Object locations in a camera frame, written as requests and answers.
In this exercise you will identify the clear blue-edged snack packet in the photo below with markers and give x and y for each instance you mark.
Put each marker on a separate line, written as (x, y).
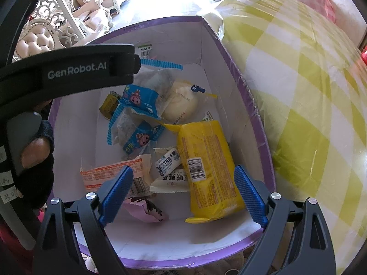
(123, 126)
(157, 80)

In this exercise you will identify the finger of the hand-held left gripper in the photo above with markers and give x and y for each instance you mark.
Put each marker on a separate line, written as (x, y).
(126, 67)

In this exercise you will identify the red cloth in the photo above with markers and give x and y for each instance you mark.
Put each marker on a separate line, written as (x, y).
(14, 252)

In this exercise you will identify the small white blue candy packet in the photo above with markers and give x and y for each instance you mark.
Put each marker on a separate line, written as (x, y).
(167, 161)

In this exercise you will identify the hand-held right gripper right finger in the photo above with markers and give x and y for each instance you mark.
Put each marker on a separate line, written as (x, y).
(252, 197)

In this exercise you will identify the green yellow snack packet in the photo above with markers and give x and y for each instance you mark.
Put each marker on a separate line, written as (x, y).
(109, 103)

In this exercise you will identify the white serrated snack packet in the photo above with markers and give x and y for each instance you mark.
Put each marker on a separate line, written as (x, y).
(172, 184)

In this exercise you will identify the white ornate chairs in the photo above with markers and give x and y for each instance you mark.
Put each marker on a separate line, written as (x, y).
(61, 14)

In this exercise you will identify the round bun packet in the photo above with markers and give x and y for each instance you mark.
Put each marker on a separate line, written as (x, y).
(177, 103)

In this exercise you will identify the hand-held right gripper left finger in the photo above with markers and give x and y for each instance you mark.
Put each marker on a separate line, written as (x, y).
(117, 194)

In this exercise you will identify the white box with purple rim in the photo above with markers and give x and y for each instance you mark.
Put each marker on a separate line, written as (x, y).
(223, 97)

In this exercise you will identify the yellow checked tablecloth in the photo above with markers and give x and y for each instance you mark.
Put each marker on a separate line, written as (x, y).
(301, 91)

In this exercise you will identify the orange and white snack packet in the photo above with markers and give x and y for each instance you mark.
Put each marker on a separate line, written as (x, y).
(109, 174)

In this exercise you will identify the pink and black snack packet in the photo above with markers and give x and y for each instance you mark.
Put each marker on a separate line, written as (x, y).
(140, 209)

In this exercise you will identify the tufted ornate white chair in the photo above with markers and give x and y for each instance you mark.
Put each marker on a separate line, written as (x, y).
(35, 41)

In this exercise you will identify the blue cartoon snack packet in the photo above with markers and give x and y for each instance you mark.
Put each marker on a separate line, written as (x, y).
(140, 139)
(137, 97)

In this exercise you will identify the person's left hand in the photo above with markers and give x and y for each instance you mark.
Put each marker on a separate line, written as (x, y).
(35, 151)

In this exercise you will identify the white barcode packet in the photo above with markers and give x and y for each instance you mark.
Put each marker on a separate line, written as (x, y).
(144, 50)

